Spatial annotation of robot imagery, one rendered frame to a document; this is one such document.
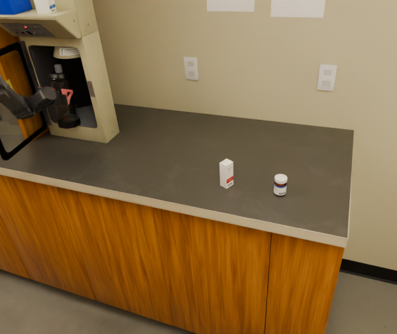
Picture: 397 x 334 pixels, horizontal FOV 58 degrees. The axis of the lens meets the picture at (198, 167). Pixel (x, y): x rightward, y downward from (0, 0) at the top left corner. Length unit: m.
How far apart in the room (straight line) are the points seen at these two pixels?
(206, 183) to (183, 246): 0.28
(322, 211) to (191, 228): 0.47
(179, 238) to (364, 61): 1.03
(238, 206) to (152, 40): 0.99
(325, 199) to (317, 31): 0.71
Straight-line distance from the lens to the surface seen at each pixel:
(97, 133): 1.70
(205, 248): 1.41
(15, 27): 1.63
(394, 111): 1.76
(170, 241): 1.46
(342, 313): 2.18
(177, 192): 1.31
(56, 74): 1.65
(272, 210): 1.23
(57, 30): 1.50
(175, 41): 1.82
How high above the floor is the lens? 1.74
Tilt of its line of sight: 34 degrees down
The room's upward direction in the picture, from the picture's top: 4 degrees counter-clockwise
